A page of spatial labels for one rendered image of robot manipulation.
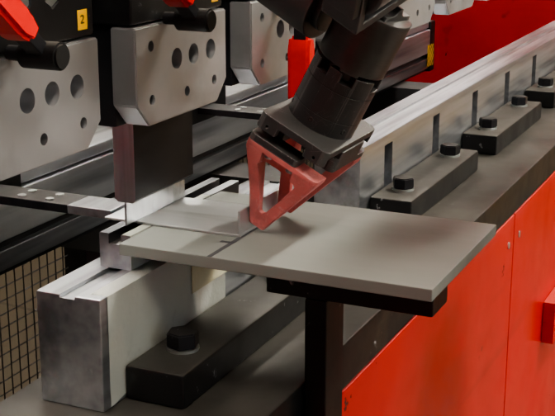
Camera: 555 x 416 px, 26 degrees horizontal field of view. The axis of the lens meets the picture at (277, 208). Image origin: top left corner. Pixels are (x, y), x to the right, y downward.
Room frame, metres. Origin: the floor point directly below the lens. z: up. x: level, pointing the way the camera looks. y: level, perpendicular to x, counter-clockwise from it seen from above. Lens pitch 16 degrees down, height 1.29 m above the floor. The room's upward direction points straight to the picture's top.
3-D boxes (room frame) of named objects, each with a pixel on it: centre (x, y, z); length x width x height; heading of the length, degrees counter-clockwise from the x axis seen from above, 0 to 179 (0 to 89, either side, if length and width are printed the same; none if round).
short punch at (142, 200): (1.01, 0.11, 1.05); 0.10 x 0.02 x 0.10; 155
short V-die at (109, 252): (1.04, 0.09, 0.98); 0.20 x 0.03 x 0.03; 155
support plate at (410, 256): (0.95, -0.03, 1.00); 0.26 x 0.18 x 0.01; 65
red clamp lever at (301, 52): (1.13, -0.02, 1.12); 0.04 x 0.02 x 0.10; 65
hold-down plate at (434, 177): (1.54, -0.20, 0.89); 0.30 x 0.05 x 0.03; 155
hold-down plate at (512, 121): (1.90, -0.37, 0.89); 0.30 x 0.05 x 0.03; 155
